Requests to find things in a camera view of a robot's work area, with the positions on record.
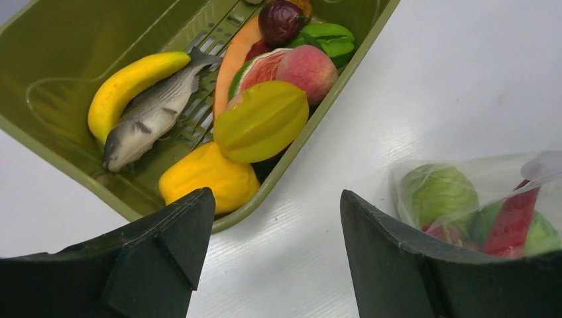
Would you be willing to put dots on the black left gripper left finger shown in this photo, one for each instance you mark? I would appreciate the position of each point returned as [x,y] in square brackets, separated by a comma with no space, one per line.
[147,268]

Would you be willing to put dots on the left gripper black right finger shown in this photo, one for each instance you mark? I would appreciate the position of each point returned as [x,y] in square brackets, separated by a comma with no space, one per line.
[399,271]

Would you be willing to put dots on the green cabbage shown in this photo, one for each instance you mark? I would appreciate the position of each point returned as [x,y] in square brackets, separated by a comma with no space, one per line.
[431,191]

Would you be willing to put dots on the red chili pepper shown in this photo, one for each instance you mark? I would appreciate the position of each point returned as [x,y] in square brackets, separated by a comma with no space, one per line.
[507,236]

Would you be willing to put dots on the clear zip top bag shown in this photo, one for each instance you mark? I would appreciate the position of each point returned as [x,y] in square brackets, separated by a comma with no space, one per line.
[495,179]

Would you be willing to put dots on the green yellow mango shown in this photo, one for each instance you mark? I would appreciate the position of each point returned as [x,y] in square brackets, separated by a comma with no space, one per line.
[264,120]

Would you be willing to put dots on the grey toy fish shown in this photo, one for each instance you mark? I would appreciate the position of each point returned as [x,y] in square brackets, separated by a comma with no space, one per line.
[155,111]

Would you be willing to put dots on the yellow banana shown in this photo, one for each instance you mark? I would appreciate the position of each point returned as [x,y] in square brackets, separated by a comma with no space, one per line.
[118,90]

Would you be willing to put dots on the pink peach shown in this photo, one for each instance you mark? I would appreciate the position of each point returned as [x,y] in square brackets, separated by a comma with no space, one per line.
[310,69]

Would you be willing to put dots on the watermelon slice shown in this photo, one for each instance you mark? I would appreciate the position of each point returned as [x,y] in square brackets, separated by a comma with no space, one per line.
[261,68]

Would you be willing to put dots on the green plastic bin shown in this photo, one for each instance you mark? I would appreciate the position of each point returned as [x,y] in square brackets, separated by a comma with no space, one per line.
[55,55]

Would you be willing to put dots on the orange carrot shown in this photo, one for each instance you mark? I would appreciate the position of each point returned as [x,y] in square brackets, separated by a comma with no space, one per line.
[233,60]

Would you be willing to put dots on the green bell pepper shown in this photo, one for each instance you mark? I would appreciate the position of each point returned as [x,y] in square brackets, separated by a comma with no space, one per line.
[335,40]

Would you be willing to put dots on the dark plum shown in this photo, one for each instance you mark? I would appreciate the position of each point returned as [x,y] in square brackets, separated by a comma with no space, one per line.
[280,22]

